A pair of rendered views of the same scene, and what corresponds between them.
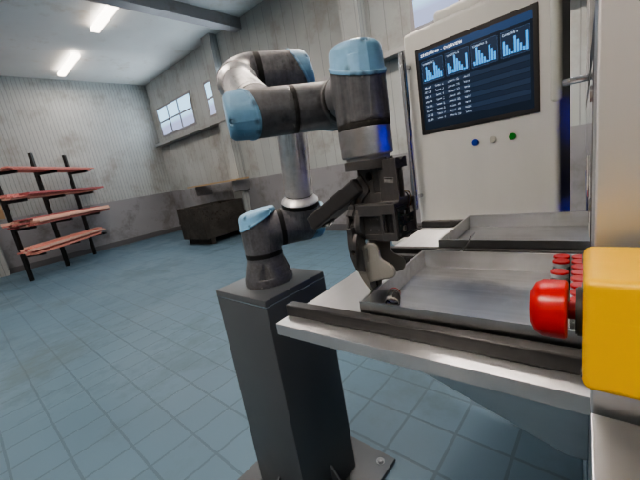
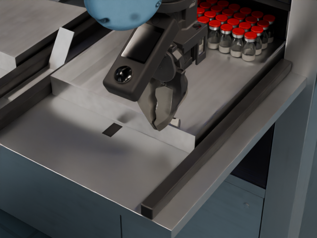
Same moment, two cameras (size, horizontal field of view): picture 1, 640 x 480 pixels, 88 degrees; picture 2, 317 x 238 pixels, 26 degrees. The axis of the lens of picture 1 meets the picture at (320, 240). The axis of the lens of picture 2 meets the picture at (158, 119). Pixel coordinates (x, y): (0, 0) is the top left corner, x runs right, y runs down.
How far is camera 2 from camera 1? 0.97 m
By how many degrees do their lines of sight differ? 86
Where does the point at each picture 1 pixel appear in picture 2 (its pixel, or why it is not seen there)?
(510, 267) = (115, 44)
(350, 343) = (229, 166)
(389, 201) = (190, 24)
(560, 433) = not seen: hidden behind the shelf
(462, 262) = (85, 64)
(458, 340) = (257, 100)
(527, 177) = not seen: outside the picture
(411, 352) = (255, 131)
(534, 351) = (279, 75)
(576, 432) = not seen: hidden behind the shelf
